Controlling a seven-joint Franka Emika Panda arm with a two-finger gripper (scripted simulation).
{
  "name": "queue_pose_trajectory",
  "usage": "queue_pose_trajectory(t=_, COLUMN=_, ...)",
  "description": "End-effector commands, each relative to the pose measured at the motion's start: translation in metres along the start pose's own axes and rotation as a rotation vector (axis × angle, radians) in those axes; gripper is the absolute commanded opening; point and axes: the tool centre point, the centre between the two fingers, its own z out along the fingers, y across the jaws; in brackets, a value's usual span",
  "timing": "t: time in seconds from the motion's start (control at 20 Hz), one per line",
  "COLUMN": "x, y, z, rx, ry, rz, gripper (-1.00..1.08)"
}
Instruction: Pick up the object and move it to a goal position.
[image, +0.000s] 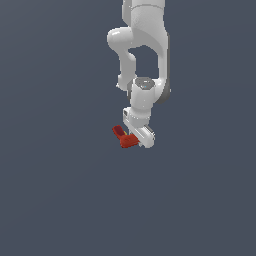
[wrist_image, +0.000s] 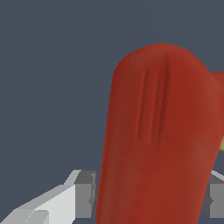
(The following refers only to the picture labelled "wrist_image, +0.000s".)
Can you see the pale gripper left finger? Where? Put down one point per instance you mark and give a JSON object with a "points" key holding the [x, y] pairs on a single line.
{"points": [[58, 201]]}

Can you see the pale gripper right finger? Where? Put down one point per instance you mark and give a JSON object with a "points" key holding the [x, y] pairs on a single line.
{"points": [[216, 195]]}

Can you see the red rounded grooved object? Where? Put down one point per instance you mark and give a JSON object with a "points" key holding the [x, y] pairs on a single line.
{"points": [[157, 140]]}

